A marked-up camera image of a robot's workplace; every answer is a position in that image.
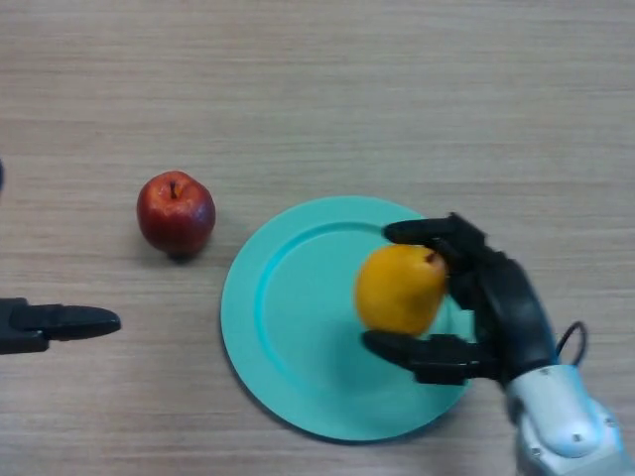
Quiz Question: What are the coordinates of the yellow pear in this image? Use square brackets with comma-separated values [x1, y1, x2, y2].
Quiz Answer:
[354, 244, 450, 337]

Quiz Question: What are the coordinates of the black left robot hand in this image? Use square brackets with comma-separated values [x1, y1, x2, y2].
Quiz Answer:
[0, 158, 122, 356]

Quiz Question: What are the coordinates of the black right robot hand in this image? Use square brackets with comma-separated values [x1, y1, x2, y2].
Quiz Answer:
[363, 212, 560, 387]

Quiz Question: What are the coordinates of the turquoise round plate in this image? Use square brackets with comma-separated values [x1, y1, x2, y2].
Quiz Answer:
[220, 195, 481, 442]

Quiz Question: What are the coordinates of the red apple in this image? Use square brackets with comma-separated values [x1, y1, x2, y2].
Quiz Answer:
[136, 171, 216, 258]

